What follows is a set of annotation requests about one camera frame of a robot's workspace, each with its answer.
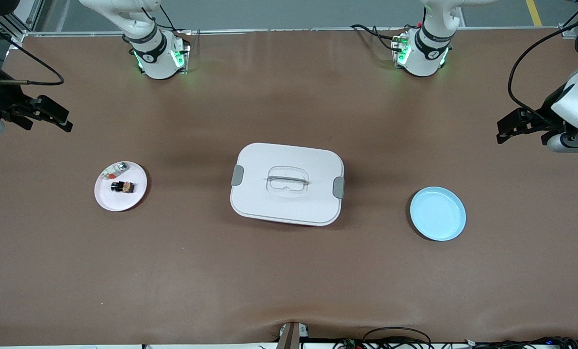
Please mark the light blue round plate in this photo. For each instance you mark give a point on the light blue round plate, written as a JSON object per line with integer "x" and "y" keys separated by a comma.
{"x": 438, "y": 214}

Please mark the orange and black push switch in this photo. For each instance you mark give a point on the orange and black push switch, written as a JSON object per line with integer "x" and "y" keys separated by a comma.
{"x": 122, "y": 186}

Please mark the silver table edge rail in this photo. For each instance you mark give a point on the silver table edge rail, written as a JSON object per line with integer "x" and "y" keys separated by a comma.
{"x": 294, "y": 31}

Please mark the brown table cover mat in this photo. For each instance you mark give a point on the brown table cover mat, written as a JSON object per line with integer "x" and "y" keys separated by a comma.
{"x": 289, "y": 276}

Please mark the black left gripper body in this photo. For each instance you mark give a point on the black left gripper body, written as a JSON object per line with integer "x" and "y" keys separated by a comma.
{"x": 544, "y": 119}

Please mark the pink round plate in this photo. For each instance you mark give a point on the pink round plate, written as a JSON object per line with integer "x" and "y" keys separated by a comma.
{"x": 119, "y": 199}

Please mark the brown and white edge bracket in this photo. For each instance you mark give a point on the brown and white edge bracket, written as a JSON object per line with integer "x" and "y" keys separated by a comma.
{"x": 291, "y": 337}

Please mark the white lidded box grey clasps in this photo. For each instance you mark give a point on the white lidded box grey clasps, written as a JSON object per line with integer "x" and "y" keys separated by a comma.
{"x": 279, "y": 206}

